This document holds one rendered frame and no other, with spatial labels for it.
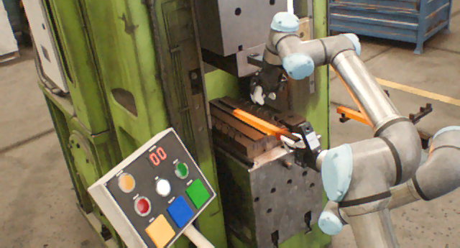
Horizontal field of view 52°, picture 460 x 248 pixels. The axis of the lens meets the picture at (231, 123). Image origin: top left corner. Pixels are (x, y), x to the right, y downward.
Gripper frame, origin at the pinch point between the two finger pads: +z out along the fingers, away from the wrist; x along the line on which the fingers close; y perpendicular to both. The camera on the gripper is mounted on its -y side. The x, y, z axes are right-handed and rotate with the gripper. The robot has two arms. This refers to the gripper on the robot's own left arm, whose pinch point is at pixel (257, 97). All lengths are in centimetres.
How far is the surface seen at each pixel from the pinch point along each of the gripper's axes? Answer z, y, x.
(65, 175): 207, -134, -35
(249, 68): 2.1, -13.8, 7.3
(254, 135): 30.3, -3.2, 8.4
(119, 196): 6, 9, -55
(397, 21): 174, -131, 329
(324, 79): 32, -15, 59
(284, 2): -15.5, -22.9, 25.2
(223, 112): 42, -26, 11
